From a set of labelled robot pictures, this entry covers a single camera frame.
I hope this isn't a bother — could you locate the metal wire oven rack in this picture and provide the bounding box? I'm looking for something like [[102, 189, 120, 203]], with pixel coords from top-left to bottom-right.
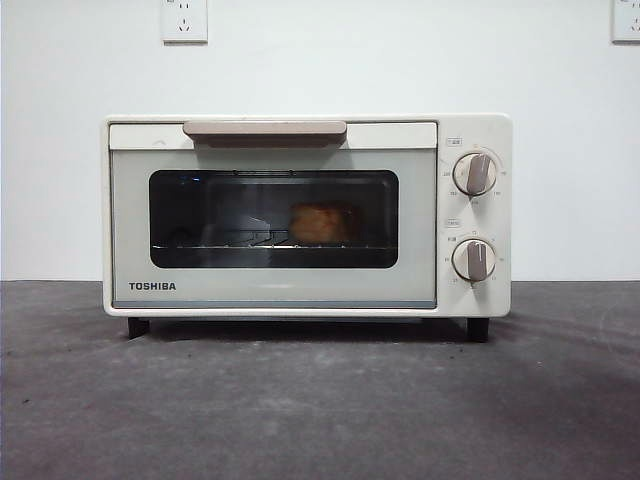
[[152, 227, 396, 251]]

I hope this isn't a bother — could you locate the cream Toshiba toaster oven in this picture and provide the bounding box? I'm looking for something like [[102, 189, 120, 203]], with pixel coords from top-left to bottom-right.
[[103, 112, 513, 343]]

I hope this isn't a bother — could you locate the cream oven knob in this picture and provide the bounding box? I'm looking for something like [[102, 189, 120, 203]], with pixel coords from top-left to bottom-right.
[[450, 238, 498, 283], [451, 152, 500, 197]]

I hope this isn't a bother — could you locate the golden brown bread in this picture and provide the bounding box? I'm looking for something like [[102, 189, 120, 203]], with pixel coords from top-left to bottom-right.
[[288, 200, 366, 242]]

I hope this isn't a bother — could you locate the white wall socket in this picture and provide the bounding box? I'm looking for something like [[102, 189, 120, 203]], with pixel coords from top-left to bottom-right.
[[610, 0, 640, 44], [160, 0, 209, 44]]

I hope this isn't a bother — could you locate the glass oven door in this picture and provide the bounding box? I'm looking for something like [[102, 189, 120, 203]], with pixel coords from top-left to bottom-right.
[[108, 119, 440, 310]]

